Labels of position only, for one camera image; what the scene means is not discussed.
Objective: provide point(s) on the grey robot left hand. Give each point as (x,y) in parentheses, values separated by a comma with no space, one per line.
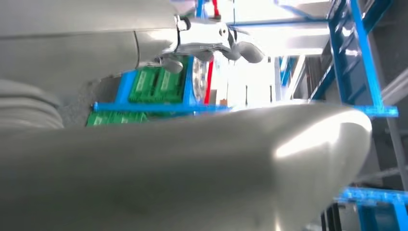
(79,19)

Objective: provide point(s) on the blue metal shelf rack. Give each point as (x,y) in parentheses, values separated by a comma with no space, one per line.
(143,106)
(376,194)

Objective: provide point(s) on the folded green plastic crate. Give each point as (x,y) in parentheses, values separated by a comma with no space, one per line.
(173,86)
(143,87)

